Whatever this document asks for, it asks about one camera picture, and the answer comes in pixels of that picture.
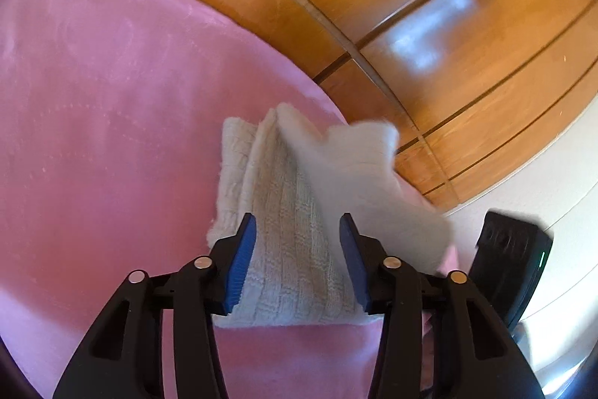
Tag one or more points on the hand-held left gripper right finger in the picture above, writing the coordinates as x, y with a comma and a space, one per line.
352, 261

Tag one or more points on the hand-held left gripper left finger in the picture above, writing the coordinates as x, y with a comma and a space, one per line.
240, 261

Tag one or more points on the white knit sweater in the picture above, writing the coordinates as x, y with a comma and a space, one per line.
289, 240

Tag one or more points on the pink blanket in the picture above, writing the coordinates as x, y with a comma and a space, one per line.
117, 146

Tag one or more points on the wooden wardrobe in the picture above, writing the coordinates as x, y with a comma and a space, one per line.
420, 6

